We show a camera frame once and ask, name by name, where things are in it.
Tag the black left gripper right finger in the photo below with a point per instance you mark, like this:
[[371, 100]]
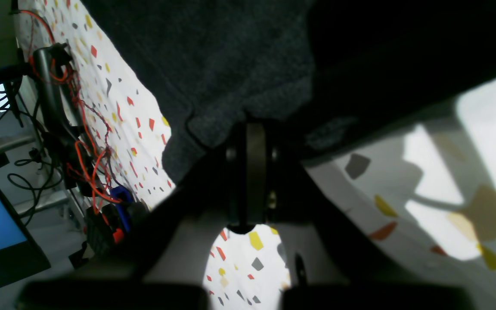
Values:
[[332, 264]]

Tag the terrazzo pattern table cloth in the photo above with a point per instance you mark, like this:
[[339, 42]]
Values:
[[422, 189]]

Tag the black T-shirt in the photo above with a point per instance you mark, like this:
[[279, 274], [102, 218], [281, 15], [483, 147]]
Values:
[[331, 73]]

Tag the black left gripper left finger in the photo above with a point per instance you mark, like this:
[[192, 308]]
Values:
[[161, 263]]

